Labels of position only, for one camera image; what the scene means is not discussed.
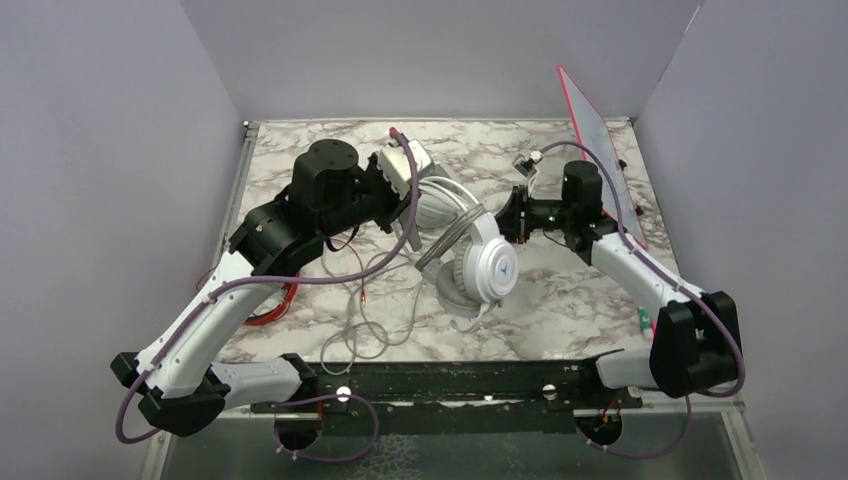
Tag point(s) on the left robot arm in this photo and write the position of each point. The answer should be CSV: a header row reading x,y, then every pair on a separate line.
x,y
176,382

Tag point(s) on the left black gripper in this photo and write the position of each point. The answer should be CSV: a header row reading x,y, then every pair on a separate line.
x,y
395,204

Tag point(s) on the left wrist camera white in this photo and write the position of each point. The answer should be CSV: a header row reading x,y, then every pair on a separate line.
x,y
393,162

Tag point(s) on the white green marker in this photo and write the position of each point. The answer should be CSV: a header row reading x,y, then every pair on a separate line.
x,y
646,324

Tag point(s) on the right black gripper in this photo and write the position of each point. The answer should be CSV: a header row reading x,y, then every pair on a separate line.
x,y
510,217

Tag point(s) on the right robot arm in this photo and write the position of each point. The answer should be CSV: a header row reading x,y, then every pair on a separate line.
x,y
696,342

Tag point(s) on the white gaming headset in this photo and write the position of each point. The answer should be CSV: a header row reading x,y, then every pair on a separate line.
x,y
471,265

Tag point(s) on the pink-framed whiteboard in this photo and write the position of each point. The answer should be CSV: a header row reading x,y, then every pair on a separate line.
x,y
592,132

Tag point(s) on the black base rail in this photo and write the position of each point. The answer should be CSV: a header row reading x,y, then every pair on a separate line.
x,y
431,398

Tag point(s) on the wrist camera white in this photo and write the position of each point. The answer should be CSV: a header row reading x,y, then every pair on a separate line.
x,y
393,162
527,166

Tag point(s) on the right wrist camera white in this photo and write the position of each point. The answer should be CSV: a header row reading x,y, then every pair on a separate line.
x,y
527,166

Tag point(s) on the red headphones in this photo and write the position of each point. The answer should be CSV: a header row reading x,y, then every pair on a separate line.
x,y
284,300

